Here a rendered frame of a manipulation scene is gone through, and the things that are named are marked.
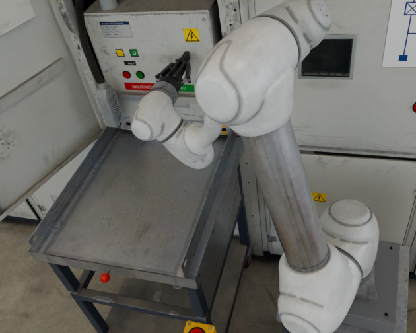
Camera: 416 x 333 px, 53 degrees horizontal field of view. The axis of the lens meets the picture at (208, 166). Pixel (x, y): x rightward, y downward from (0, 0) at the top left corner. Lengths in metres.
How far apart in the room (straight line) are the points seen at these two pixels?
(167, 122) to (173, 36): 0.41
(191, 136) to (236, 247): 1.06
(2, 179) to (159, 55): 0.76
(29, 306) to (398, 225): 1.93
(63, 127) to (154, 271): 0.79
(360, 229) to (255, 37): 0.60
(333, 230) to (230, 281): 1.04
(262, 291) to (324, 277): 1.27
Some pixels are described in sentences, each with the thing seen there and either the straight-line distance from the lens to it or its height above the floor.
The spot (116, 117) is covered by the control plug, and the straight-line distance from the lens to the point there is 1.78.
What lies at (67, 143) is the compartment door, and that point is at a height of 0.90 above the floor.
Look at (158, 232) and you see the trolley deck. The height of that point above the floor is 0.85.
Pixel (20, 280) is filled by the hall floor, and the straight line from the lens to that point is 2.75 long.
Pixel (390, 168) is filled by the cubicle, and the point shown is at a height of 0.76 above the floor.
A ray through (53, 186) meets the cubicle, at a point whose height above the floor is 0.41.
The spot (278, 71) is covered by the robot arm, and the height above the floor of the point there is 1.58.
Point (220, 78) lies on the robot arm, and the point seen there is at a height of 1.61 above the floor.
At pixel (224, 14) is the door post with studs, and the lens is 1.49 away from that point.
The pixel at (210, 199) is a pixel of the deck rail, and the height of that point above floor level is 0.87.
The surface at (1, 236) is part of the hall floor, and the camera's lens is 3.05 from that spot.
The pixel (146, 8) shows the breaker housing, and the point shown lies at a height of 1.39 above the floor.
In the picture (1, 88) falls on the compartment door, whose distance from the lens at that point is 1.68.
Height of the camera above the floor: 1.97
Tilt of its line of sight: 43 degrees down
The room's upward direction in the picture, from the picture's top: 11 degrees counter-clockwise
